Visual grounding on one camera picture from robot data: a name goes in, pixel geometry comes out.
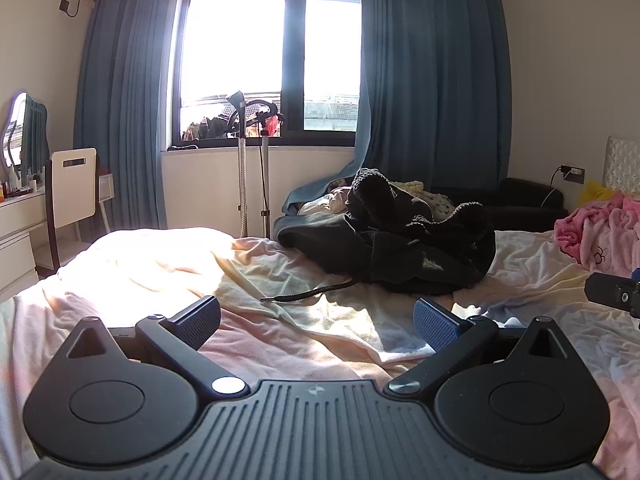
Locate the pink fleece blanket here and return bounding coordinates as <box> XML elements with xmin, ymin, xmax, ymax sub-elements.
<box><xmin>553</xmin><ymin>192</ymin><xmax>639</xmax><ymax>278</ymax></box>

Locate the yellow pillow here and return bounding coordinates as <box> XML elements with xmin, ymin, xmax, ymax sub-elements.
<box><xmin>577</xmin><ymin>181</ymin><xmax>616</xmax><ymax>207</ymax></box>

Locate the pastel bed sheet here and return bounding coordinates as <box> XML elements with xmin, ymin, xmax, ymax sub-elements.
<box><xmin>1</xmin><ymin>228</ymin><xmax>639</xmax><ymax>479</ymax></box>

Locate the quilted white headboard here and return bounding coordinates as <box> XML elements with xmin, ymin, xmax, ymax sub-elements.
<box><xmin>602</xmin><ymin>136</ymin><xmax>640</xmax><ymax>194</ymax></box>

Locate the black sofa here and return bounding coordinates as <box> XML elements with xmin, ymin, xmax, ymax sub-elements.
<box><xmin>431</xmin><ymin>178</ymin><xmax>568</xmax><ymax>233</ymax></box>

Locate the beige quilted jacket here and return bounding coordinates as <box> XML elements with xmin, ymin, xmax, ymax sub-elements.
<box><xmin>297</xmin><ymin>181</ymin><xmax>442</xmax><ymax>221</ymax></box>

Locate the white wooden chair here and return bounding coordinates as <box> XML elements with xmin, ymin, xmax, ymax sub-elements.
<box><xmin>35</xmin><ymin>148</ymin><xmax>101</xmax><ymax>273</ymax></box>

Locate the white dresser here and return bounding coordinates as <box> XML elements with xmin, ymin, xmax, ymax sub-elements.
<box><xmin>0</xmin><ymin>190</ymin><xmax>47</xmax><ymax>302</ymax></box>

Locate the left blue curtain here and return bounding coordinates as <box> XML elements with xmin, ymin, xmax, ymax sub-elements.
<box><xmin>74</xmin><ymin>0</ymin><xmax>176</xmax><ymax>230</ymax></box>

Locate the blue curtain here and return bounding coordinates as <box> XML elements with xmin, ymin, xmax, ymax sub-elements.
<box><xmin>280</xmin><ymin>0</ymin><xmax>514</xmax><ymax>216</ymax></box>
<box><xmin>74</xmin><ymin>0</ymin><xmax>176</xmax><ymax>230</ymax></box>

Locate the vanity mirror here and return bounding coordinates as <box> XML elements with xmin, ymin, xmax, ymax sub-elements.
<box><xmin>1</xmin><ymin>91</ymin><xmax>50</xmax><ymax>188</ymax></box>

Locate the right blue curtain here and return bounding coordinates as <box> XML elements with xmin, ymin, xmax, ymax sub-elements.
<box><xmin>280</xmin><ymin>0</ymin><xmax>514</xmax><ymax>216</ymax></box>

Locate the dark framed window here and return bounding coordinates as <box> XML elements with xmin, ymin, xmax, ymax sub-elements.
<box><xmin>170</xmin><ymin>0</ymin><xmax>362</xmax><ymax>148</ymax></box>

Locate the wall power outlet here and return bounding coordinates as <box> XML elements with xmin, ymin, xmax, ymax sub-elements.
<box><xmin>560</xmin><ymin>165</ymin><xmax>586</xmax><ymax>184</ymax></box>

